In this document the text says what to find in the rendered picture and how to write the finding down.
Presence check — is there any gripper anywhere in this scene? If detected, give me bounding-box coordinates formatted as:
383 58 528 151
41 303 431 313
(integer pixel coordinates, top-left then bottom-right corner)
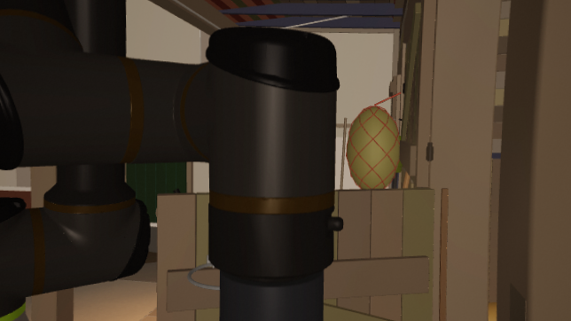
207 212 345 321

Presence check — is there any green plank door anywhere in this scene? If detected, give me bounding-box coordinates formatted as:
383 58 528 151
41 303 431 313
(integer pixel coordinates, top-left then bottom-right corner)
126 161 189 223

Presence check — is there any brown wooden bar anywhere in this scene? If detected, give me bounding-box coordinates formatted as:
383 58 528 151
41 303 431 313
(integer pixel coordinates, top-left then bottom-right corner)
438 187 450 321

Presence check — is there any thin grey pole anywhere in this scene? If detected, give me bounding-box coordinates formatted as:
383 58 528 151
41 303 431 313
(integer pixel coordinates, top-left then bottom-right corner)
340 117 348 191

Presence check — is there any green hay net, red mesh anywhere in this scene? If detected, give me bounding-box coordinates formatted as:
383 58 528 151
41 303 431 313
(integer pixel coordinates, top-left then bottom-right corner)
345 90 403 191

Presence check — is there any tall wooden plank door leaf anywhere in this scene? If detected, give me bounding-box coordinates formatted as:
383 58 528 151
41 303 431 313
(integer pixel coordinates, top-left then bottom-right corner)
388 0 424 190

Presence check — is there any grey metal manger ring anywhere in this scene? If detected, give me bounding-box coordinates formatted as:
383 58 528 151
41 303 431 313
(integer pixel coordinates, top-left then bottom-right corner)
186 262 222 292

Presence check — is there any tan wooden door frame post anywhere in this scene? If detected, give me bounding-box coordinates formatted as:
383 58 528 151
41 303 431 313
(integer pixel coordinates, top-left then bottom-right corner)
417 0 503 321

